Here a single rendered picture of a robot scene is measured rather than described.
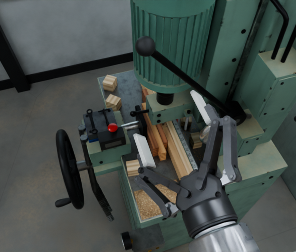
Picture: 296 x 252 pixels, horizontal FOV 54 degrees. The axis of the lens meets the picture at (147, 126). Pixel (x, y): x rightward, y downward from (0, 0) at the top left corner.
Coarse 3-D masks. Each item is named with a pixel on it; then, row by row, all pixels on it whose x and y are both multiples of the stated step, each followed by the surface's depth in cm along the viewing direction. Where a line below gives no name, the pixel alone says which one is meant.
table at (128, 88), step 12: (120, 72) 117; (132, 72) 117; (120, 84) 114; (132, 84) 114; (120, 96) 110; (132, 96) 110; (120, 108) 107; (132, 108) 107; (132, 120) 104; (132, 132) 101; (132, 144) 98; (120, 156) 96; (132, 156) 96; (156, 156) 96; (168, 156) 96; (96, 168) 97; (108, 168) 97; (120, 168) 99; (156, 168) 93; (168, 168) 93; (132, 180) 91; (132, 192) 89; (156, 216) 85
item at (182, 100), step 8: (152, 96) 88; (176, 96) 88; (184, 96) 88; (152, 104) 86; (160, 104) 86; (176, 104) 86; (184, 104) 87; (192, 104) 88; (152, 112) 85; (160, 112) 86; (168, 112) 87; (176, 112) 89; (192, 112) 92; (152, 120) 89; (160, 120) 89; (168, 120) 91
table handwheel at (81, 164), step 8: (56, 136) 96; (64, 136) 97; (56, 144) 93; (64, 144) 93; (64, 152) 91; (72, 152) 114; (64, 160) 90; (72, 160) 102; (64, 168) 89; (72, 168) 100; (80, 168) 102; (88, 168) 103; (64, 176) 89; (72, 176) 91; (72, 184) 90; (80, 184) 113; (72, 192) 90; (80, 192) 108; (72, 200) 92; (80, 200) 95; (80, 208) 99
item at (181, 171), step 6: (150, 90) 107; (168, 132) 96; (168, 138) 95; (168, 144) 94; (174, 144) 94; (168, 150) 96; (174, 150) 92; (174, 156) 91; (174, 162) 92; (180, 162) 90; (180, 168) 89; (180, 174) 88; (186, 174) 88
